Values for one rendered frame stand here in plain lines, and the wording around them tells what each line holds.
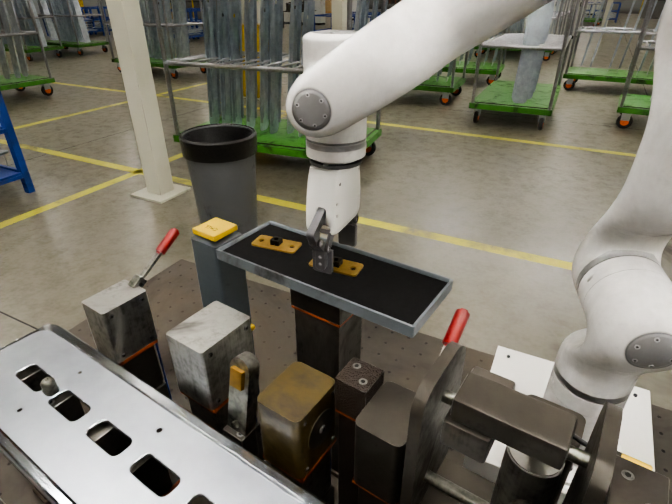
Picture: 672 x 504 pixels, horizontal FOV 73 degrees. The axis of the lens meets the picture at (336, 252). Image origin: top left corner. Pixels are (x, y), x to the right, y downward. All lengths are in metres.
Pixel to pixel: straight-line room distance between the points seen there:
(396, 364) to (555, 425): 0.77
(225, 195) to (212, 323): 2.44
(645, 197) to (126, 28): 3.63
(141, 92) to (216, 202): 1.22
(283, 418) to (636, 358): 0.46
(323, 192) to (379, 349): 0.72
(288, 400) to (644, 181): 0.53
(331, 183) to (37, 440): 0.54
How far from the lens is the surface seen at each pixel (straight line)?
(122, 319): 0.92
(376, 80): 0.52
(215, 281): 0.91
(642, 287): 0.73
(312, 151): 0.63
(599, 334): 0.73
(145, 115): 4.03
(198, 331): 0.71
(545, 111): 6.38
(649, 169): 0.68
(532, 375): 1.15
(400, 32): 0.53
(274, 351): 1.27
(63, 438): 0.79
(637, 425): 1.14
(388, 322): 0.63
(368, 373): 0.64
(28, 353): 0.97
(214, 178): 3.09
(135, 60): 3.97
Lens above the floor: 1.55
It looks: 30 degrees down
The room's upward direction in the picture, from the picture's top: straight up
